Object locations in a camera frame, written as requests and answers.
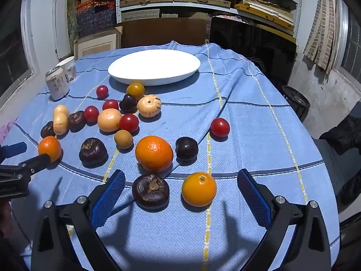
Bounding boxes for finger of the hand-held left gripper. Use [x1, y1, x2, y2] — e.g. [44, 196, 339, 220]
[0, 142, 28, 164]
[0, 153, 52, 181]

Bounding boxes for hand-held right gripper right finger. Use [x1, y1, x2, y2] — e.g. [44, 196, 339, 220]
[237, 168, 331, 271]

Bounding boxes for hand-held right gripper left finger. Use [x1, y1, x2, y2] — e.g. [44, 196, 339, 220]
[31, 170, 126, 271]

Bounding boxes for small mandarin orange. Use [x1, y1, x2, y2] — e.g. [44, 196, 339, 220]
[38, 136, 62, 163]

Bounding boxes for dark brown mangosteen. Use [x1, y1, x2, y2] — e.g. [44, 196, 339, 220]
[79, 137, 108, 169]
[41, 121, 56, 139]
[132, 174, 170, 210]

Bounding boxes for small cream fruit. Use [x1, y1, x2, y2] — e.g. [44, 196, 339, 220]
[53, 105, 70, 117]
[53, 113, 69, 135]

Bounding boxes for glossy medium orange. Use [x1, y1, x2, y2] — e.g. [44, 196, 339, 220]
[181, 172, 217, 207]

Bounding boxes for dark purple large tomato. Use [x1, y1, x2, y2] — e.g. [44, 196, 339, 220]
[68, 111, 87, 132]

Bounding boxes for small tan round fruit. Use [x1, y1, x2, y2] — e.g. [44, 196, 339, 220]
[114, 129, 134, 150]

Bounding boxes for orange tomato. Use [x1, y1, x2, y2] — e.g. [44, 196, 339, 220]
[135, 136, 174, 174]

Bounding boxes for dark purple plum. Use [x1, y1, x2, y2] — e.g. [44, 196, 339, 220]
[175, 137, 199, 161]
[119, 94, 138, 114]

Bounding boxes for white oval plate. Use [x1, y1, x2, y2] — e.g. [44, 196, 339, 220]
[108, 49, 201, 86]

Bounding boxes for purple cloth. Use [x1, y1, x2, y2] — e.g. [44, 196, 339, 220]
[0, 119, 18, 143]

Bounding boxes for blue checked tablecloth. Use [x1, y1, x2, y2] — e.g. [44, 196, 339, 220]
[0, 41, 340, 271]

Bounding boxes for white drink can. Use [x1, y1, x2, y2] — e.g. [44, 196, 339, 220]
[45, 67, 70, 101]

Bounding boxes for large peach-coloured fruit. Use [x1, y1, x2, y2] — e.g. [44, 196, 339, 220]
[97, 109, 122, 133]

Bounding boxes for dark framed window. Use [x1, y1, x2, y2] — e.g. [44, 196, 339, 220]
[0, 0, 34, 96]

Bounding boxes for white paper cup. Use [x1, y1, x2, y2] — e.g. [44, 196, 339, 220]
[58, 56, 77, 84]

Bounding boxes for cream striped round fruit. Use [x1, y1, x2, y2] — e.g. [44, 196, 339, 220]
[137, 94, 162, 118]

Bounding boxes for black round object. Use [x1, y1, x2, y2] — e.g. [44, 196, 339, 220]
[281, 85, 311, 122]

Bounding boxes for dark cloth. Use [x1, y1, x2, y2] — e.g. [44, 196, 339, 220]
[319, 116, 361, 156]

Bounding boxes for yellow tomato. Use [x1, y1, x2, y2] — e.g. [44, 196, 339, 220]
[126, 82, 145, 100]

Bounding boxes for white door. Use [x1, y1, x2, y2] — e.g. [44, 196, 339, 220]
[21, 0, 74, 74]

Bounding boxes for green patterned board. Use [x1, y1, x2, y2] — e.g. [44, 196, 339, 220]
[67, 0, 79, 41]

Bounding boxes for blue patterned box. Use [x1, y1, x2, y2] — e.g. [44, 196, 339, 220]
[76, 8, 117, 38]

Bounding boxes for black screen panel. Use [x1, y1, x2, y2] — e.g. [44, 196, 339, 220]
[209, 16, 297, 85]

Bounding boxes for red patterned box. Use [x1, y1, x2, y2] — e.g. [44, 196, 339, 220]
[76, 0, 117, 13]

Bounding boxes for brown board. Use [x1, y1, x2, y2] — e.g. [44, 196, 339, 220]
[120, 17, 211, 48]

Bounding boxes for brick pattern sheets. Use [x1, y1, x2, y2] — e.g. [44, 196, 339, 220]
[303, 0, 343, 74]

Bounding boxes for barred window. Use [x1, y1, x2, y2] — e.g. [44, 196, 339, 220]
[340, 6, 361, 81]

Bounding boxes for metal shelving unit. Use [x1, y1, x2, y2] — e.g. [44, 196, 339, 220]
[116, 0, 301, 38]

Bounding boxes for wooden picture frame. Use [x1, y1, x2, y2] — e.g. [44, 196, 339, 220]
[74, 28, 122, 60]

